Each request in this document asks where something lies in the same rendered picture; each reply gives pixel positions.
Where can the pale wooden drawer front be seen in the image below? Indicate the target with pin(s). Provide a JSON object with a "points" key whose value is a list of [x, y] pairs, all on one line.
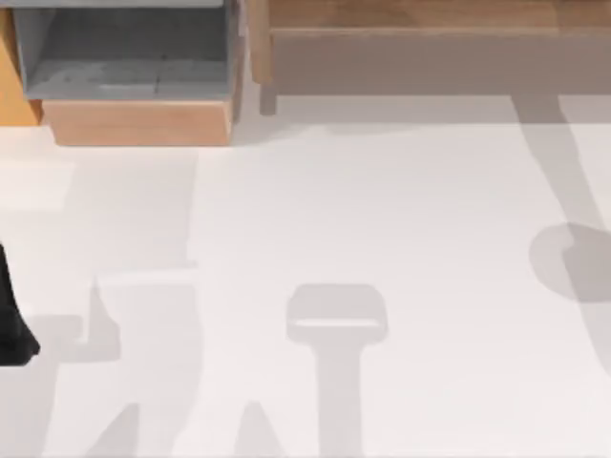
{"points": [[138, 121]]}

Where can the wooden open shelf unit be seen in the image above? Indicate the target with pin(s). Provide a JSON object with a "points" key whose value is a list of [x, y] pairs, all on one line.
{"points": [[429, 43]]}

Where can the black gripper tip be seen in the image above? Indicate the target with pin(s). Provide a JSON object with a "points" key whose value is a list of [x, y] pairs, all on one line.
{"points": [[12, 329]]}

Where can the wooden cupboard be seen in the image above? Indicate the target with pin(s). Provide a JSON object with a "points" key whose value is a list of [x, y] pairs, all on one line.
{"points": [[12, 81]]}

